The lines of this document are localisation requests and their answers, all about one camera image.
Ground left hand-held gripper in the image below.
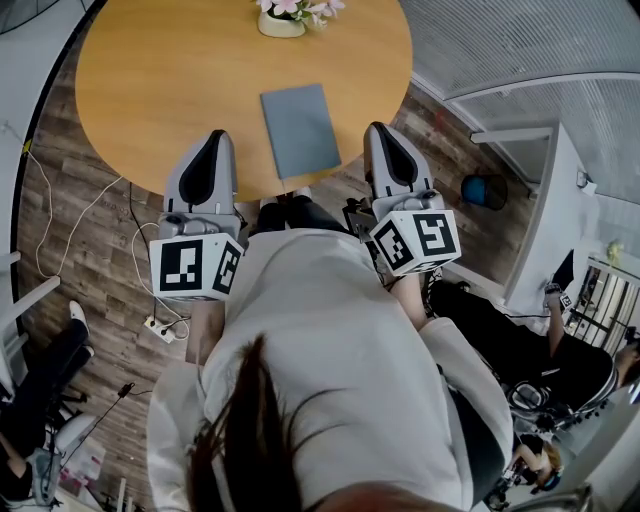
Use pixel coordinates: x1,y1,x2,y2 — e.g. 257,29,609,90
148,129,246,303

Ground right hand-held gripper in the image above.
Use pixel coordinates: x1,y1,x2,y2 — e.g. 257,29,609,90
363,122,462,277

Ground grey notebook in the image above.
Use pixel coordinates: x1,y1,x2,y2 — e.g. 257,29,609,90
259,83,343,181

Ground person's left forearm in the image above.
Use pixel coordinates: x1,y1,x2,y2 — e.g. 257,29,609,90
185,299,227,366

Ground person's right forearm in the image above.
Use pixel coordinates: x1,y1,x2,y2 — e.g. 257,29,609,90
387,272,431,331

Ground person's left leg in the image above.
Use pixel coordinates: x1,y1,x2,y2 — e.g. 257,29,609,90
255,199,291,235

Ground person's leg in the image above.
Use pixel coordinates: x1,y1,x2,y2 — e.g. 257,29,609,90
289,195,346,234
255,199,291,235

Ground person's right leg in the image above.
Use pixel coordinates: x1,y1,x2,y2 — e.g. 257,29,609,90
289,195,346,234

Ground white power strip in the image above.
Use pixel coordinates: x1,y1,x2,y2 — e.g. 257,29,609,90
143,314,177,344

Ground pink flowers in white pot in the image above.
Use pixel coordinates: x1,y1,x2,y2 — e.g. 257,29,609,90
255,0,346,39

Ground person's white sweatshirt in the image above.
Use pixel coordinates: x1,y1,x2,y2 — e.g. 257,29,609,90
145,228,515,512

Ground black cloth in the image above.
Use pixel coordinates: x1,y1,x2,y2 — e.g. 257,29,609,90
552,249,576,291

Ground white metal bar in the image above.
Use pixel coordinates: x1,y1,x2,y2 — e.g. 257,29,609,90
0,276,62,326

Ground black standing fan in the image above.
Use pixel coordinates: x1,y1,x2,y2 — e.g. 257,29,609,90
0,0,96,35

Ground black metal rack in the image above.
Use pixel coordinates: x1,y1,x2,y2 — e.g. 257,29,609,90
569,264,640,346

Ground thin black cable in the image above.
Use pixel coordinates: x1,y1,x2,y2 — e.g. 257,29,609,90
127,182,161,321

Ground looped white cable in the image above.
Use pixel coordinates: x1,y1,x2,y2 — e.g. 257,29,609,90
130,222,192,342

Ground long white cable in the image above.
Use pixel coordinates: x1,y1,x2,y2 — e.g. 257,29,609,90
21,144,125,280

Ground black cable with adapter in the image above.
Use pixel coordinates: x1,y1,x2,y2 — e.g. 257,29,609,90
59,382,154,469

